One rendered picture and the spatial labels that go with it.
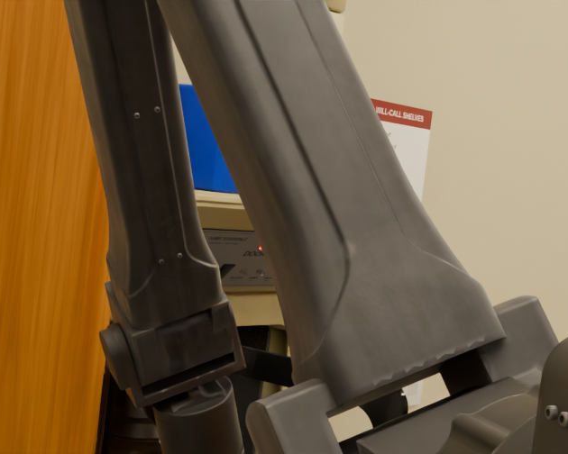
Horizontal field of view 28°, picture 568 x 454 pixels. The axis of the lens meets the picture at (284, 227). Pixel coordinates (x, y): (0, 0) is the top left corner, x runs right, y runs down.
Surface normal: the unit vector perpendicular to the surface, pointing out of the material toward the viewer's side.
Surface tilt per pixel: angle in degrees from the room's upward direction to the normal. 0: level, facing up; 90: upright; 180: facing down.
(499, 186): 90
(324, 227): 68
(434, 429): 24
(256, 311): 90
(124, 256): 109
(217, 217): 135
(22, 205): 90
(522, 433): 39
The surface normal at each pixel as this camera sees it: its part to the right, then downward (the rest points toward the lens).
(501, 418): -0.39, -0.90
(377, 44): 0.76, 0.12
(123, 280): -0.87, 0.18
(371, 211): 0.18, -0.31
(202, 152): -0.65, -0.04
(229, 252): 0.45, 0.79
